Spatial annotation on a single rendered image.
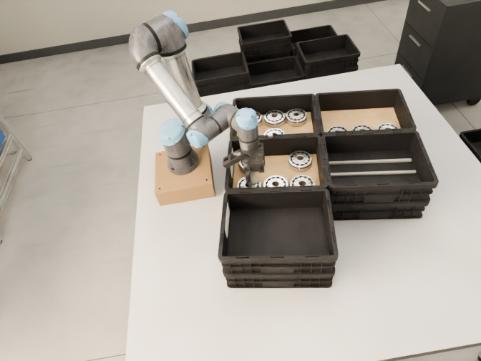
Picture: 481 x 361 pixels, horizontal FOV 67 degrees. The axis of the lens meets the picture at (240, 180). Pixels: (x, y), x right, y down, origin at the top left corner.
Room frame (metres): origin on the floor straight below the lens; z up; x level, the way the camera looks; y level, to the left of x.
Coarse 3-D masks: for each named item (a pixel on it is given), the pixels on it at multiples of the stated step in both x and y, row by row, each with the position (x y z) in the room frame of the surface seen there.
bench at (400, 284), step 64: (448, 128) 1.29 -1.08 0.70; (448, 192) 0.91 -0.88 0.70; (192, 256) 0.79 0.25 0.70; (384, 256) 0.66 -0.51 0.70; (448, 256) 0.61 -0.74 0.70; (128, 320) 0.56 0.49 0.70; (192, 320) 0.53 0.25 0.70; (256, 320) 0.49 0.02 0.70; (320, 320) 0.45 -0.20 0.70; (384, 320) 0.42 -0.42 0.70; (448, 320) 0.39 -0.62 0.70
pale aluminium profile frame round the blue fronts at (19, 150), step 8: (0, 120) 2.38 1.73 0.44; (8, 128) 2.39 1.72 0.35; (8, 136) 2.35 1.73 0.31; (8, 144) 2.28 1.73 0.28; (16, 144) 2.38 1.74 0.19; (0, 152) 2.18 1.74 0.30; (8, 152) 2.37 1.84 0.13; (16, 152) 2.35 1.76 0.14; (24, 152) 2.37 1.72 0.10; (0, 160) 2.08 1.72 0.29; (16, 160) 2.24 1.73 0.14; (16, 168) 2.17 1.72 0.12; (8, 176) 2.07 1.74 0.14; (8, 184) 1.98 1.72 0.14; (8, 192) 1.93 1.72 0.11; (0, 200) 1.83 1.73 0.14; (0, 208) 1.76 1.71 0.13; (0, 240) 1.57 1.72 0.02
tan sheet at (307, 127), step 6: (264, 126) 1.38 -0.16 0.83; (282, 126) 1.35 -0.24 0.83; (288, 126) 1.35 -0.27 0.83; (300, 126) 1.33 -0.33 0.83; (306, 126) 1.33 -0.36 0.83; (312, 126) 1.32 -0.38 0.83; (258, 132) 1.34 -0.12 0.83; (264, 132) 1.33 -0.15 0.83; (288, 132) 1.31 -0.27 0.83; (294, 132) 1.30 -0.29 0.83; (300, 132) 1.29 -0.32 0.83; (306, 132) 1.29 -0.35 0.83; (312, 132) 1.28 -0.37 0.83
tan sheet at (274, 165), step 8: (272, 160) 1.13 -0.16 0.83; (280, 160) 1.13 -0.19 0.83; (312, 160) 1.10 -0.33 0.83; (264, 168) 1.09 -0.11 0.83; (272, 168) 1.09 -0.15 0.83; (280, 168) 1.08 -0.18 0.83; (288, 168) 1.07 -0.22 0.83; (312, 168) 1.05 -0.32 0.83; (240, 176) 1.07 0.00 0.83; (256, 176) 1.06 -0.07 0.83; (264, 176) 1.05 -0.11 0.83; (288, 176) 1.03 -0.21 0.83; (312, 176) 1.01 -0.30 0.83; (288, 184) 0.98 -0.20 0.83
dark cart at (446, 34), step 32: (416, 0) 2.50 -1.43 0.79; (448, 0) 2.30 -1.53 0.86; (480, 0) 2.16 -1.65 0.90; (416, 32) 2.39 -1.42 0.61; (448, 32) 2.14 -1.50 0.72; (480, 32) 2.15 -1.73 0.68; (416, 64) 2.29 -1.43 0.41; (448, 64) 2.15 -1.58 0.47; (480, 64) 2.15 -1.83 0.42; (448, 96) 2.15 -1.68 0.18; (480, 96) 2.15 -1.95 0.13
